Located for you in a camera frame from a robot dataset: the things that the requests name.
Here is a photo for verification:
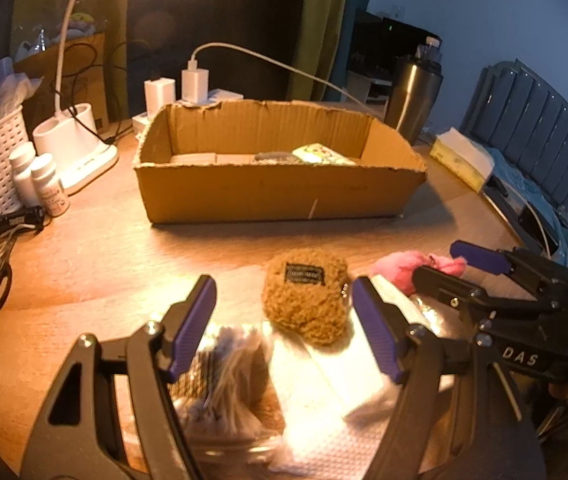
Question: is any yellow-green curtain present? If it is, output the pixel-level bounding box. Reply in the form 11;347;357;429
286;0;352;103

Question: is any brown fuzzy pouch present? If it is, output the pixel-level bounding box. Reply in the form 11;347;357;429
262;254;351;347

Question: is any white charging cable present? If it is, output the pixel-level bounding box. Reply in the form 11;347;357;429
188;42;390;107

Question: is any pastel plush toy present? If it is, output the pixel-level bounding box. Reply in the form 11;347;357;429
54;10;100;41

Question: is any black monitor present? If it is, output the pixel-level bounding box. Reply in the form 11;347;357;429
351;10;440;78

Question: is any yellow-green packet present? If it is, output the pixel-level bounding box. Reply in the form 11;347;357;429
291;142;357;167

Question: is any pink cloth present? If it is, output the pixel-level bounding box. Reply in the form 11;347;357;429
371;250;467;295

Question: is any clear plastic bag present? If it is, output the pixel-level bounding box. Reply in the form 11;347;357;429
171;322;285;466

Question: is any small black tool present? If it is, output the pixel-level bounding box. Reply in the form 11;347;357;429
0;206;45;233

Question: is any black cable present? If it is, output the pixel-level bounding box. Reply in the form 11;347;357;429
54;42;135;146

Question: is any white charger with cable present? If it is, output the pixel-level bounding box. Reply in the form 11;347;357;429
181;60;211;106

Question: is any blue-grey padded headboard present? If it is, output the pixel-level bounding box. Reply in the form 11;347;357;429
459;60;568;211

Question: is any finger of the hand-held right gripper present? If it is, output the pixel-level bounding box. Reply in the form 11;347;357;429
412;266;555;346
450;240;568;306

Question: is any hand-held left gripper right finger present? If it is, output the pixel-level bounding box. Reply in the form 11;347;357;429
351;275;547;480

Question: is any white plastic bag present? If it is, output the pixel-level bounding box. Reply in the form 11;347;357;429
0;57;45;111

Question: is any cardboard box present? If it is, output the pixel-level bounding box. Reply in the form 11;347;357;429
133;99;429;225

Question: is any white pill bottle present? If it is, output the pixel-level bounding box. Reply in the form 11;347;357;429
30;154;71;217
8;141;40;208

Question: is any white paper towel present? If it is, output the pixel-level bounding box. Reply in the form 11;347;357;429
269;332;402;426
269;410;395;476

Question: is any white desk lamp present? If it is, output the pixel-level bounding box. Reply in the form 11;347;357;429
32;0;120;196

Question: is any brown cardboard carton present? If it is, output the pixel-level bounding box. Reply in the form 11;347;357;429
14;32;110;133

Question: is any yellow tissue pack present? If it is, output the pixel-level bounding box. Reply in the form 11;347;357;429
429;127;495;193

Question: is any white power strip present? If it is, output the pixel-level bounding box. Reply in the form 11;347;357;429
131;87;245;136

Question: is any steel tumbler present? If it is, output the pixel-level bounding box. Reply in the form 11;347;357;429
384;55;445;146

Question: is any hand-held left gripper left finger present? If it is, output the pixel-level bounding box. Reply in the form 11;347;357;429
19;274;217;480

